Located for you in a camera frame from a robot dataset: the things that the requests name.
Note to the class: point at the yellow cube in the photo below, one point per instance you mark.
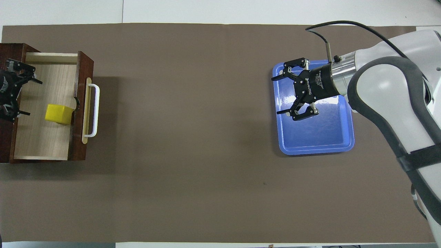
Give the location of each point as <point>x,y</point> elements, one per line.
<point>59,113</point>

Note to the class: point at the brown table mat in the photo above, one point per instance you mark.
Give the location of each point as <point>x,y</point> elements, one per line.
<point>193,137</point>

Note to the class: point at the dark wooden cabinet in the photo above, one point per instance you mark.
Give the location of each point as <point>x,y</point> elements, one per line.
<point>7,144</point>

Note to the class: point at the blue plastic tray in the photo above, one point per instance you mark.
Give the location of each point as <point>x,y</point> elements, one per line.
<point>317,137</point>

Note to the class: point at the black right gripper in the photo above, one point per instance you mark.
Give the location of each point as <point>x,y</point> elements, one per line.
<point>317,84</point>

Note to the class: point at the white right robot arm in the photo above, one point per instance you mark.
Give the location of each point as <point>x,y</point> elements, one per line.
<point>389,100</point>

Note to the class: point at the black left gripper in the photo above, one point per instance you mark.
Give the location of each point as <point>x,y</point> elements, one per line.
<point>7,89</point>

